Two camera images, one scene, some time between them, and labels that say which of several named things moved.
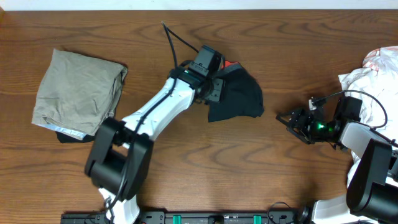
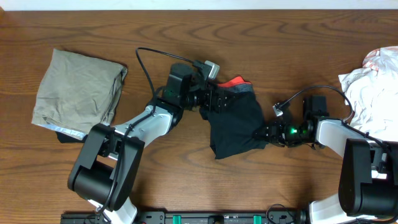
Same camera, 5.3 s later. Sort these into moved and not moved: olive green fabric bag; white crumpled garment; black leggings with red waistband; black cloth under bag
Moved: black leggings with red waistband
Not moved: black cloth under bag; white crumpled garment; olive green fabric bag
